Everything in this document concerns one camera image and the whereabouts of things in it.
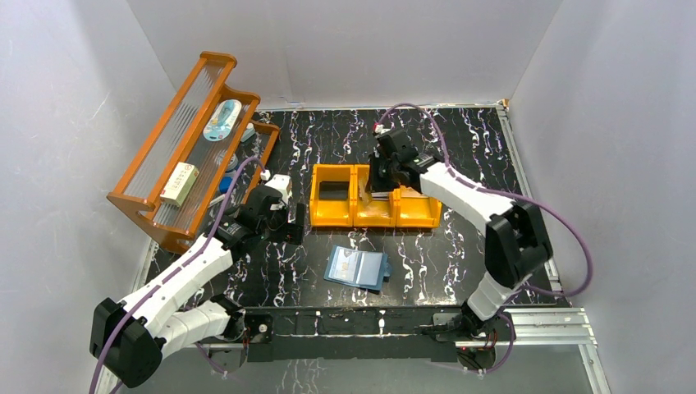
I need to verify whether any orange VIP credit card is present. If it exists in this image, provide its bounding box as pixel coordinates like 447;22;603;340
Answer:
358;176;374;211

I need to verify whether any white blue VIP card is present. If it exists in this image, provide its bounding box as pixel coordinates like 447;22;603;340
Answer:
329;248;359;282

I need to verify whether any yellow three-compartment bin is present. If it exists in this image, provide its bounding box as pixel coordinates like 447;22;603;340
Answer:
309;164;442;229

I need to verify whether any blue card holder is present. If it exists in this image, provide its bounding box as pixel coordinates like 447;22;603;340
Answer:
324;245;392;293

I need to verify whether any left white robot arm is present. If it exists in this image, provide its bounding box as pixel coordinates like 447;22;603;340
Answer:
89;174;304;388

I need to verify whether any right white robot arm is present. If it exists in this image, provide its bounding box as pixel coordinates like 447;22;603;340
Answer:
366;126;553;341

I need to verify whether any white pen on shelf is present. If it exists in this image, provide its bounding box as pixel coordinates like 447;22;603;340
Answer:
208;195;225;207

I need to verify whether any orange wooden shelf rack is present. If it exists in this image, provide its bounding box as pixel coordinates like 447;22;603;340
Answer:
107;52;280;254

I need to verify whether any small grey blue item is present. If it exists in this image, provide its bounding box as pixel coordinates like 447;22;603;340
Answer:
240;123;256;143

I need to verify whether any white red small box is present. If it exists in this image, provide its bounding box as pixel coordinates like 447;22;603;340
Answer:
159;162;199;207

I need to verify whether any light blue oval case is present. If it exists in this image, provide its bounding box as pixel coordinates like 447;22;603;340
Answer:
203;99;242;142

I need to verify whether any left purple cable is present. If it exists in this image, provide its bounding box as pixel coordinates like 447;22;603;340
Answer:
88;156;270;394

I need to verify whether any purple cable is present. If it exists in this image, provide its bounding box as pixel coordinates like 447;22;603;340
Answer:
88;156;270;394
375;103;595;299

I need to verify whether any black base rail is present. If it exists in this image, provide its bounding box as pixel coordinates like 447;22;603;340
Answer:
195;305;498;364

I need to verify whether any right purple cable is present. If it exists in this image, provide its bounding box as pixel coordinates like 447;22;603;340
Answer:
375;103;595;299

